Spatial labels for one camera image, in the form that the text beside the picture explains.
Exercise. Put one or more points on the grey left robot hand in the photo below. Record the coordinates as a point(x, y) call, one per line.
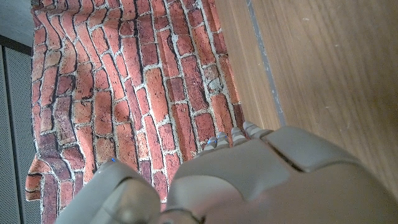
point(248, 186)

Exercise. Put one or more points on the red brick print backdrop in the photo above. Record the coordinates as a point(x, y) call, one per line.
point(130, 77)

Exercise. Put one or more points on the grey perforated wall panel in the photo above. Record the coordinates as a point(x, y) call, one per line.
point(15, 140)

